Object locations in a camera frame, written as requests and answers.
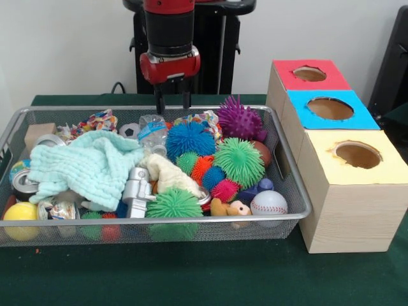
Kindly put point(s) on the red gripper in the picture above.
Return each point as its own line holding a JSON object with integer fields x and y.
{"x": 169, "y": 68}

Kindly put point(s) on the blue spiky ball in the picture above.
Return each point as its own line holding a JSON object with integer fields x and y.
{"x": 189, "y": 140}

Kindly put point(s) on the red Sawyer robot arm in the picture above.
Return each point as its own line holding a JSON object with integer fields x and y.
{"x": 169, "y": 28}

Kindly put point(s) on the silver mesh bin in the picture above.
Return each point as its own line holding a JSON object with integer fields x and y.
{"x": 95, "y": 222}

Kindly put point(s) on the wooden box with three holes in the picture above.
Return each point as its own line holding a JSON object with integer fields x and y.
{"x": 350, "y": 216}

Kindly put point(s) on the small soccer ball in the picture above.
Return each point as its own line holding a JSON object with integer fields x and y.
{"x": 129, "y": 130}

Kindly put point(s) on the purple spiky ball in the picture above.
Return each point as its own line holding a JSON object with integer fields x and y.
{"x": 240, "y": 119}

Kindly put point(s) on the cream cloth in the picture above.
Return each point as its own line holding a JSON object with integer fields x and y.
{"x": 169, "y": 175}

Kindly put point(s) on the large green spiky ball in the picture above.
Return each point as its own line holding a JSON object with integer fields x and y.
{"x": 239, "y": 161}

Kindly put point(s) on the silver toy robot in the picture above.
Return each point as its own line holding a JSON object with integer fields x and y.
{"x": 135, "y": 197}

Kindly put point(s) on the mint green cloth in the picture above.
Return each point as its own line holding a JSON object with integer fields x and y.
{"x": 83, "y": 165}

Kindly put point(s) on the white baseball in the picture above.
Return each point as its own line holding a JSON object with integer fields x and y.
{"x": 268, "y": 204}

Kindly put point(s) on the dark green tablecloth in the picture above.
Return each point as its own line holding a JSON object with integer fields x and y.
{"x": 191, "y": 277}

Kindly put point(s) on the yellow ball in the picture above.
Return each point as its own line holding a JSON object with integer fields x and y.
{"x": 19, "y": 212}

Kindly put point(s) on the black chair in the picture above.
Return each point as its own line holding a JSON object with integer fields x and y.
{"x": 395, "y": 63}

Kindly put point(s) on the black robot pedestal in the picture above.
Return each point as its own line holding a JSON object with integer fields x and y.
{"x": 216, "y": 48}

